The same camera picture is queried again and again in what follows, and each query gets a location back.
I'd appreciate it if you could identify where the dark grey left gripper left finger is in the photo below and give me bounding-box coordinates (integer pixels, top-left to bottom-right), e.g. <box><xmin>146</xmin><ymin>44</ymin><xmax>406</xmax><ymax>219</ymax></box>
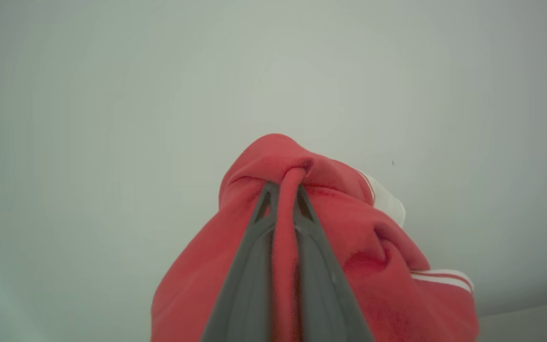
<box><xmin>201</xmin><ymin>182</ymin><xmax>280</xmax><ymax>342</ymax></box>

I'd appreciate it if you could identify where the stack of red shirts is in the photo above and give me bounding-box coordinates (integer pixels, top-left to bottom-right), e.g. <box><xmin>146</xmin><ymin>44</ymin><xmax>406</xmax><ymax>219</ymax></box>
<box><xmin>150</xmin><ymin>133</ymin><xmax>481</xmax><ymax>342</ymax></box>

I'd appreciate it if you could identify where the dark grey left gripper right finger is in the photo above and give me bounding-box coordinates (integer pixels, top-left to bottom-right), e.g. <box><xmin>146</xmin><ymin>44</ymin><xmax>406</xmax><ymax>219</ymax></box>
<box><xmin>294</xmin><ymin>185</ymin><xmax>375</xmax><ymax>342</ymax></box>

